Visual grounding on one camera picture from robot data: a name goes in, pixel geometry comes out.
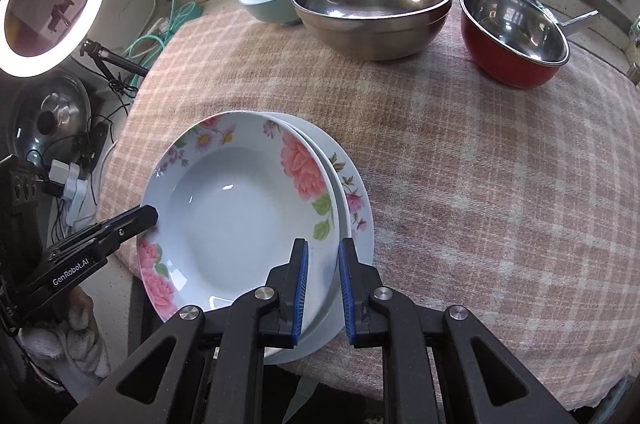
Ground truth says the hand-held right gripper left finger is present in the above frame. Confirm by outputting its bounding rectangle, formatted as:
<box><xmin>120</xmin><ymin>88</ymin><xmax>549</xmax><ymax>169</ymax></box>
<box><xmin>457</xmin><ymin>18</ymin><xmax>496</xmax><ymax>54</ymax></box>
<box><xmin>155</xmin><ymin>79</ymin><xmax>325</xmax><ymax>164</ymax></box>
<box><xmin>60</xmin><ymin>238</ymin><xmax>310</xmax><ymax>424</ymax></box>

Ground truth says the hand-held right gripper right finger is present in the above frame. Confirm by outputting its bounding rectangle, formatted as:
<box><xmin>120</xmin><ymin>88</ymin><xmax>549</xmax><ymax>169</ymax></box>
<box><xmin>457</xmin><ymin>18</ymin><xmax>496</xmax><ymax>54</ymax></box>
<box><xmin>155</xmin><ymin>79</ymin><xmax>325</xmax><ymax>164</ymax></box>
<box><xmin>337</xmin><ymin>238</ymin><xmax>586</xmax><ymax>424</ymax></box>

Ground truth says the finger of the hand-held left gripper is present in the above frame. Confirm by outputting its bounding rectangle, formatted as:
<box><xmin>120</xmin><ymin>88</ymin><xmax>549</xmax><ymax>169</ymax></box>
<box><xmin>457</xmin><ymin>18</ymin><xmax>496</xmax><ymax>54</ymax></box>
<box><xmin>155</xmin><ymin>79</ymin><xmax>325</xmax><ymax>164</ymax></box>
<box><xmin>94</xmin><ymin>204</ymin><xmax>160</xmax><ymax>255</ymax></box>

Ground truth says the floral white plate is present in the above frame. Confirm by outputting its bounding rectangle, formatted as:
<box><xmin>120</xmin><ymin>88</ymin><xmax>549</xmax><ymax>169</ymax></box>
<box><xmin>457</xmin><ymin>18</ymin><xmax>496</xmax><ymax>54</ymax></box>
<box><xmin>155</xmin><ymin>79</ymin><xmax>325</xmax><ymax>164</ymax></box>
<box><xmin>137</xmin><ymin>113</ymin><xmax>337</xmax><ymax>322</ymax></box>
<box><xmin>272</xmin><ymin>113</ymin><xmax>376</xmax><ymax>365</ymax></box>

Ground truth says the stainless steel bowl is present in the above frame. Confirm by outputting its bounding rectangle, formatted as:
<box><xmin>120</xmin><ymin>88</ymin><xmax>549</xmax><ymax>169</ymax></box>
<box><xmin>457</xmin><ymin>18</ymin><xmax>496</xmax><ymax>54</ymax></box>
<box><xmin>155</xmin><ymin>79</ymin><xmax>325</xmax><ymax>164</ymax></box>
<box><xmin>290</xmin><ymin>0</ymin><xmax>455</xmax><ymax>62</ymax></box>

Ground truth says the red pot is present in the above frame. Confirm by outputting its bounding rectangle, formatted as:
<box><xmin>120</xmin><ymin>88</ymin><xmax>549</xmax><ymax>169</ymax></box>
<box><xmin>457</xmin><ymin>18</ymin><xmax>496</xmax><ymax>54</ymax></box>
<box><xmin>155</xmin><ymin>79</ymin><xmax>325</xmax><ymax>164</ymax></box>
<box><xmin>459</xmin><ymin>0</ymin><xmax>600</xmax><ymax>89</ymax></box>

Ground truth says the person's left hand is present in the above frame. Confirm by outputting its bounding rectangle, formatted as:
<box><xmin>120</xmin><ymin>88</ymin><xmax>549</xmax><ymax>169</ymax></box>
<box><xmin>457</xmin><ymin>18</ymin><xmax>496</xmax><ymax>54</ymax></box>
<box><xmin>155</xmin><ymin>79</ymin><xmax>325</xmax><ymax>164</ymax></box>
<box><xmin>20</xmin><ymin>291</ymin><xmax>111</xmax><ymax>380</ymax></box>

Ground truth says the white power strip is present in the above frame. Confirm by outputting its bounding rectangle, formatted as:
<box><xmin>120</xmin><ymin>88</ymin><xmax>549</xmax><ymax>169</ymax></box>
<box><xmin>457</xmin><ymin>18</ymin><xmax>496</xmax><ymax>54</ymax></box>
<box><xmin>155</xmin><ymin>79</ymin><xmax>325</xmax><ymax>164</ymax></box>
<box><xmin>60</xmin><ymin>174</ymin><xmax>98</xmax><ymax>225</ymax></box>

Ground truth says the white charger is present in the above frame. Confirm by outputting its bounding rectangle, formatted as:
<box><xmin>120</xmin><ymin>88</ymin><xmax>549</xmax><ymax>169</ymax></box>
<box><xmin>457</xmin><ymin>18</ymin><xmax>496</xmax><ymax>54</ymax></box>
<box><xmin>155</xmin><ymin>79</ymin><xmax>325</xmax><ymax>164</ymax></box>
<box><xmin>47</xmin><ymin>159</ymin><xmax>81</xmax><ymax>199</ymax></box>

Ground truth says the plaid pink cloth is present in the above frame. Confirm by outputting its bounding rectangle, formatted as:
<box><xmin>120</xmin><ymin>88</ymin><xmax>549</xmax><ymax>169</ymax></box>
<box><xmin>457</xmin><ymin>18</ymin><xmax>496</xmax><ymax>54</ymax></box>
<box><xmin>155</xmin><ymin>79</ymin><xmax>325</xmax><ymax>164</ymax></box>
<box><xmin>97</xmin><ymin>6</ymin><xmax>640</xmax><ymax>410</ymax></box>

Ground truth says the steel pot lid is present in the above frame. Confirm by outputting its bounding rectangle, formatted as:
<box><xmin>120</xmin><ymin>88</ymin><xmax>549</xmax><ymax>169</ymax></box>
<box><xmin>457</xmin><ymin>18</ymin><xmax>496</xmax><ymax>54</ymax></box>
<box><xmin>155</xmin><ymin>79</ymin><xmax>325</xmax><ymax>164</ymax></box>
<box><xmin>12</xmin><ymin>71</ymin><xmax>92</xmax><ymax>155</ymax></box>

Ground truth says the black tripod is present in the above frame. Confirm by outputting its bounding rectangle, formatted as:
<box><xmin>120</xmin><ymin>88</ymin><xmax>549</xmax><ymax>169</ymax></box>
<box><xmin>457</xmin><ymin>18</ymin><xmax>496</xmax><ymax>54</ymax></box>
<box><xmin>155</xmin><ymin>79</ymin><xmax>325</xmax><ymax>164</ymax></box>
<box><xmin>77</xmin><ymin>38</ymin><xmax>151</xmax><ymax>79</ymax></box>

